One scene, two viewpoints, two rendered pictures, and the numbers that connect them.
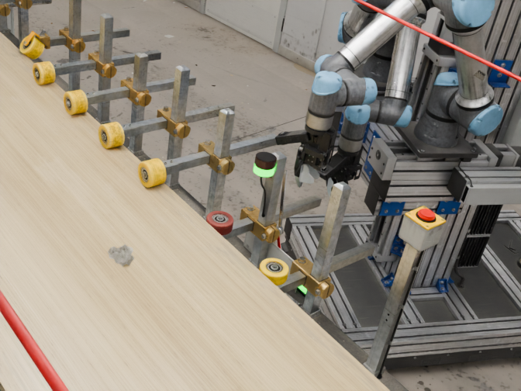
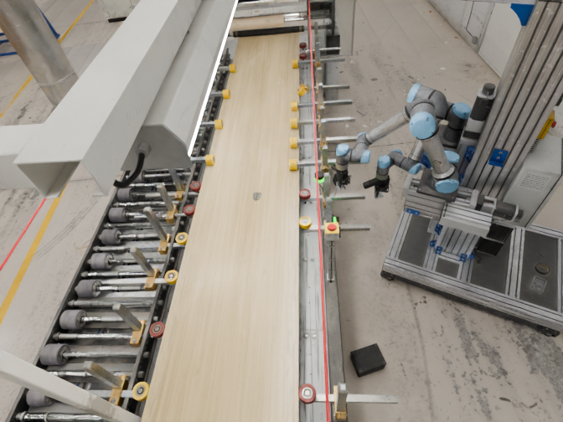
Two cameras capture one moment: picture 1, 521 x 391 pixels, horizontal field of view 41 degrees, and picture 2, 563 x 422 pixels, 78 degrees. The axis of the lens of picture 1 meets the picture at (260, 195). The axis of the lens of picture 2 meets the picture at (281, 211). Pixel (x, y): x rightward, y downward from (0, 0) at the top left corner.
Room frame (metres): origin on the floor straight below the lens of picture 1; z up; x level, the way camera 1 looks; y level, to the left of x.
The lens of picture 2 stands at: (0.55, -1.10, 2.65)
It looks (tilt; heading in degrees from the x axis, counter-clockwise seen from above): 49 degrees down; 53
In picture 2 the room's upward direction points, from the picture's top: 8 degrees counter-clockwise
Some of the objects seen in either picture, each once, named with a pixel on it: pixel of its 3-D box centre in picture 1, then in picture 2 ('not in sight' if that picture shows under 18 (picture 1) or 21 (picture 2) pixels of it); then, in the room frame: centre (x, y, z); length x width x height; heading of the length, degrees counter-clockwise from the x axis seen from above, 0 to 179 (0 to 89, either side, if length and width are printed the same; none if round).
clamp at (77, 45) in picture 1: (72, 40); not in sight; (2.66, 0.86, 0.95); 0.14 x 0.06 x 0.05; 45
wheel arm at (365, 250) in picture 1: (320, 270); (336, 229); (1.64, -0.21, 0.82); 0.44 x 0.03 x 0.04; 135
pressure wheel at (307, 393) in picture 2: not in sight; (307, 395); (0.79, -0.78, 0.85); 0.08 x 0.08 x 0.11
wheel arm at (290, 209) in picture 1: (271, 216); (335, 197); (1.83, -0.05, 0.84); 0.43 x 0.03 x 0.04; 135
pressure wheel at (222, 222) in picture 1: (218, 232); (305, 198); (1.68, 0.10, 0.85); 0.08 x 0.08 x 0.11
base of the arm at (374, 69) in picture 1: (383, 63); (455, 130); (2.67, -0.38, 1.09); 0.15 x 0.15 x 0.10
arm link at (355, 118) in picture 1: (355, 119); (384, 165); (2.04, -0.25, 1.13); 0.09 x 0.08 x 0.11; 0
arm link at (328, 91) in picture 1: (326, 93); (343, 154); (1.79, -0.13, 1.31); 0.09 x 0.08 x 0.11; 121
